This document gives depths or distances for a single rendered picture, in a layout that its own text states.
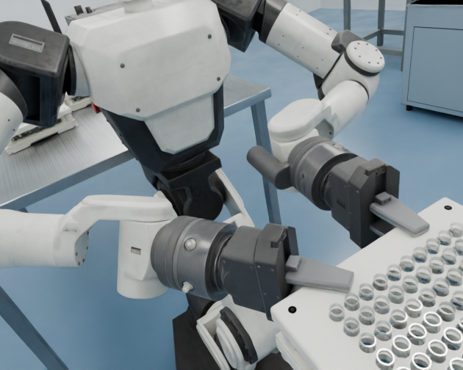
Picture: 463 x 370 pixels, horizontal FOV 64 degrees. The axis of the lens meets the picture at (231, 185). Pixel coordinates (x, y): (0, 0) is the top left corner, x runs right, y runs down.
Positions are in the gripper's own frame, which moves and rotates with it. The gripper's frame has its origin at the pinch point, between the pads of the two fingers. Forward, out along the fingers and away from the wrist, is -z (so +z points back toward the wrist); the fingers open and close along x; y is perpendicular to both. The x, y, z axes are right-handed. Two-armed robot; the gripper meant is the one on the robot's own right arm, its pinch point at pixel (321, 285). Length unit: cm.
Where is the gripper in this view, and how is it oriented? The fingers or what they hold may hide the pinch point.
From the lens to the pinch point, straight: 39.0
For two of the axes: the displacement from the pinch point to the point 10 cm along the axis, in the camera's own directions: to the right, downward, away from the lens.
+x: 2.0, 8.2, 5.4
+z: -8.7, -1.0, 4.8
